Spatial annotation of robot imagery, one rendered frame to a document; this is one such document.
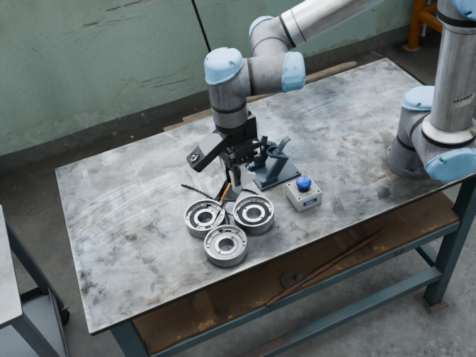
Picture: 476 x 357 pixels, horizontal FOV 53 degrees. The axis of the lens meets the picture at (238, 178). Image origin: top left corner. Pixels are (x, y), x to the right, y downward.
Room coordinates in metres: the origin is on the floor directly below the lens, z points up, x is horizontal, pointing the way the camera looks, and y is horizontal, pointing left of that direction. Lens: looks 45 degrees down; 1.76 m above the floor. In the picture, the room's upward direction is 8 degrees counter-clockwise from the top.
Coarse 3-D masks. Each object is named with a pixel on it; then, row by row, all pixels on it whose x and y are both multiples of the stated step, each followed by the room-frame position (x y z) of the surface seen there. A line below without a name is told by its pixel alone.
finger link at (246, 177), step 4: (240, 168) 0.78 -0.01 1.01; (244, 168) 0.79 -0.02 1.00; (244, 172) 0.79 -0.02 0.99; (248, 172) 0.79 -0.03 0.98; (252, 172) 0.80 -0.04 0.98; (232, 176) 0.77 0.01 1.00; (244, 176) 0.79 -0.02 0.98; (248, 176) 0.79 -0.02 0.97; (252, 176) 0.79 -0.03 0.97; (232, 180) 0.78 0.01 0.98; (244, 180) 0.78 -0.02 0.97; (248, 180) 0.79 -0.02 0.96; (252, 180) 0.79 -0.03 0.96; (232, 184) 0.78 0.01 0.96; (244, 184) 0.78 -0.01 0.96; (232, 188) 0.79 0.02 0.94; (236, 188) 0.77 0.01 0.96; (240, 188) 0.77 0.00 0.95; (236, 192) 0.78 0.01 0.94; (240, 192) 0.78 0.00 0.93
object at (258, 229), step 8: (240, 200) 0.84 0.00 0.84; (248, 200) 0.84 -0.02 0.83; (256, 200) 0.84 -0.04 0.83; (264, 200) 0.84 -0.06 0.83; (248, 208) 0.82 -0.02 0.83; (256, 208) 0.82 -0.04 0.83; (272, 208) 0.80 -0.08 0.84; (248, 216) 0.81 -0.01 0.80; (272, 216) 0.77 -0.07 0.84; (240, 224) 0.76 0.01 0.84; (264, 224) 0.75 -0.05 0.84; (248, 232) 0.76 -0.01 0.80; (256, 232) 0.75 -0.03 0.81
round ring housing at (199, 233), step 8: (200, 200) 0.86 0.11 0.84; (208, 200) 0.86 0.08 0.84; (192, 208) 0.84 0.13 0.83; (216, 208) 0.84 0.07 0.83; (184, 216) 0.81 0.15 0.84; (200, 216) 0.82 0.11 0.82; (208, 216) 0.83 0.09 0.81; (224, 216) 0.79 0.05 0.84; (200, 224) 0.79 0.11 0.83; (208, 224) 0.78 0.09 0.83; (224, 224) 0.79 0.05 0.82; (192, 232) 0.77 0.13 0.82; (200, 232) 0.76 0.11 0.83; (208, 232) 0.76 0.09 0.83
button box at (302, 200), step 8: (288, 184) 0.87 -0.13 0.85; (312, 184) 0.86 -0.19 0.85; (288, 192) 0.86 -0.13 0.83; (296, 192) 0.84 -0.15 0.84; (304, 192) 0.83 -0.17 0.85; (312, 192) 0.83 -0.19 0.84; (320, 192) 0.83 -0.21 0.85; (296, 200) 0.81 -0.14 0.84; (304, 200) 0.81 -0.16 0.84; (312, 200) 0.82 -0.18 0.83; (320, 200) 0.82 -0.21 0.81; (296, 208) 0.81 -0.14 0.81; (304, 208) 0.81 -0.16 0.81
